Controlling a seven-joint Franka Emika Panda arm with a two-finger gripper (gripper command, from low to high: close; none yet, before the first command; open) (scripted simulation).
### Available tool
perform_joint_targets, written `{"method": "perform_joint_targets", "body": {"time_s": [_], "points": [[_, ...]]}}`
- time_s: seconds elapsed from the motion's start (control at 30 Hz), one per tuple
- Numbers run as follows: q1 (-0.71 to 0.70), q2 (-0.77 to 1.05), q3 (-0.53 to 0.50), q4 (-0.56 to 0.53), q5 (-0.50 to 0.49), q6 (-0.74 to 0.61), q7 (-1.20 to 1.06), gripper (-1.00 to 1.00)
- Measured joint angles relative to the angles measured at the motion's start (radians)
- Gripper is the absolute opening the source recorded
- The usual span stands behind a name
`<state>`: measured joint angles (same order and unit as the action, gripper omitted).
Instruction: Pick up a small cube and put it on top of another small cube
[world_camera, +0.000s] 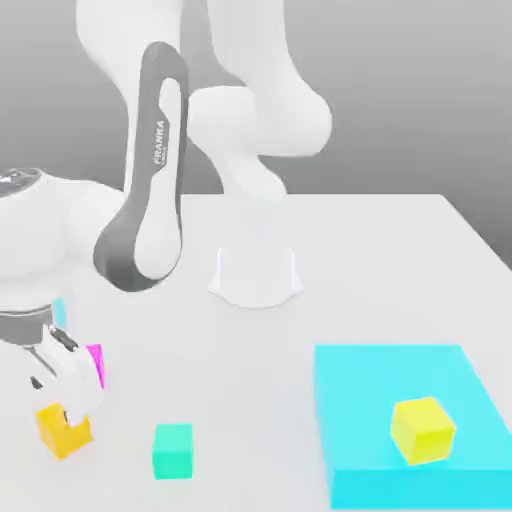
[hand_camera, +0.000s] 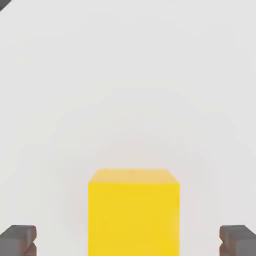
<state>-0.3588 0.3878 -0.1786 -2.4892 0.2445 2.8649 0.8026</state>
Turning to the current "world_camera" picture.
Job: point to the small green cube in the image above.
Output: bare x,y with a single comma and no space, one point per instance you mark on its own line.
172,452

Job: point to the small light blue cube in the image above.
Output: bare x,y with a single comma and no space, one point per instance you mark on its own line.
60,314

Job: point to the large cyan box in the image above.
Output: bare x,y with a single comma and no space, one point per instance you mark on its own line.
400,372

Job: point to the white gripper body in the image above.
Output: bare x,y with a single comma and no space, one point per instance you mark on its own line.
74,380

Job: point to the small yellow cube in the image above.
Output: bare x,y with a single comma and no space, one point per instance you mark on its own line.
424,434

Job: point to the small orange cube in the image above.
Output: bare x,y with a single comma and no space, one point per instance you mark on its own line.
60,438

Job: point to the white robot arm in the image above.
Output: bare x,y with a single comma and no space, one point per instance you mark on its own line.
160,168

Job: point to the small magenta cube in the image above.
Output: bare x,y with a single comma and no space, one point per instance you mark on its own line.
97,362

